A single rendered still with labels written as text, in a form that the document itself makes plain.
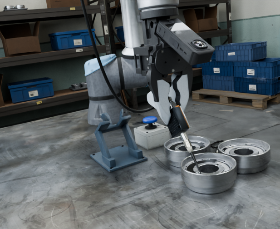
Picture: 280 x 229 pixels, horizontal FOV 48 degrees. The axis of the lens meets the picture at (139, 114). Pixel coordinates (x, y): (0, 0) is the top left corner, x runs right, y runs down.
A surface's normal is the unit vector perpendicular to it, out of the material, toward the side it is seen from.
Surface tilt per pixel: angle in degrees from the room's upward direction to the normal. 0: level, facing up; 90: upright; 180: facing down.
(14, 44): 82
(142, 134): 90
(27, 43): 82
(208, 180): 90
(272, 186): 0
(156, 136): 90
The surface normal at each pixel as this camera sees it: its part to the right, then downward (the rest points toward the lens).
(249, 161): -0.11, 0.26
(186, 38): 0.17, -0.73
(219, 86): -0.79, 0.25
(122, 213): -0.11, -0.96
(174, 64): 0.48, 0.17
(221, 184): 0.24, 0.22
